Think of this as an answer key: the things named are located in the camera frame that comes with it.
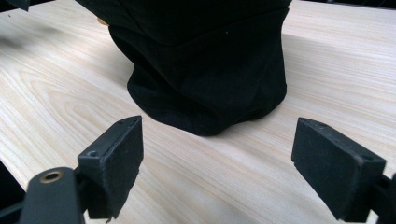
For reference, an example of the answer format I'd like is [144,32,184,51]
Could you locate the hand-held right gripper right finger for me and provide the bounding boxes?
[290,117,388,223]

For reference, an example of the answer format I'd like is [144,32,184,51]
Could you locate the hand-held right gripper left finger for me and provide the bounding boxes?
[77,115,145,220]

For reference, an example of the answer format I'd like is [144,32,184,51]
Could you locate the black cloth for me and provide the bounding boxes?
[74,0,293,137]

